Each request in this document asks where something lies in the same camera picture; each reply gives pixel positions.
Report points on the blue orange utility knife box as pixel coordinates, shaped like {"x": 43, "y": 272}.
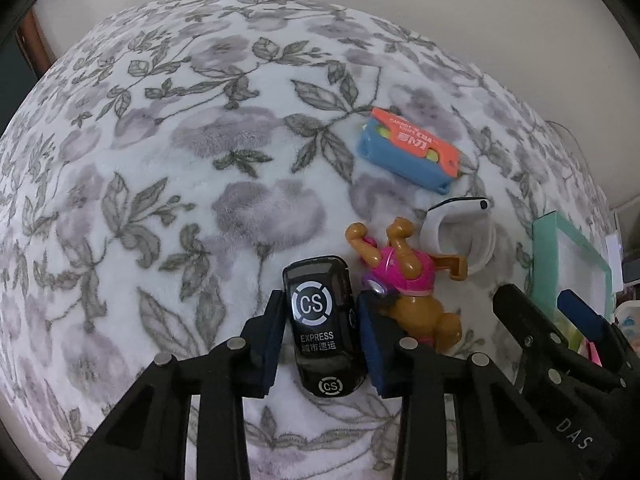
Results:
{"x": 400, "y": 160}

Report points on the pink dog toy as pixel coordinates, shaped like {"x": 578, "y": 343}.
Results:
{"x": 400, "y": 270}

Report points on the teal rimmed white tray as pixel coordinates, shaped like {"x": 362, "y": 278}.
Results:
{"x": 545, "y": 260}

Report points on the white device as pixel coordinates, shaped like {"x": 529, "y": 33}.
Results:
{"x": 613, "y": 245}

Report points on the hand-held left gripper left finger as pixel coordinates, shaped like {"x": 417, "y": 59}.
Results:
{"x": 262, "y": 355}

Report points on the black toy car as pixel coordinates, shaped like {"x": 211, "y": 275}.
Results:
{"x": 320, "y": 310}

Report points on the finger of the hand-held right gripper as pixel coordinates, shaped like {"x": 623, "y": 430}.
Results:
{"x": 580, "y": 312}
{"x": 525, "y": 320}

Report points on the white smartwatch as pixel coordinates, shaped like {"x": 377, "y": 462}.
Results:
{"x": 457, "y": 205}

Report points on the floral blanket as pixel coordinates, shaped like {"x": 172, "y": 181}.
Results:
{"x": 150, "y": 160}

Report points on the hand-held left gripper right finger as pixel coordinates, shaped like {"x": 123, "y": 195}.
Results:
{"x": 375, "y": 355}

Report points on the brown wooden furniture edge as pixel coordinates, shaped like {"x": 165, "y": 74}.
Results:
{"x": 36, "y": 40}

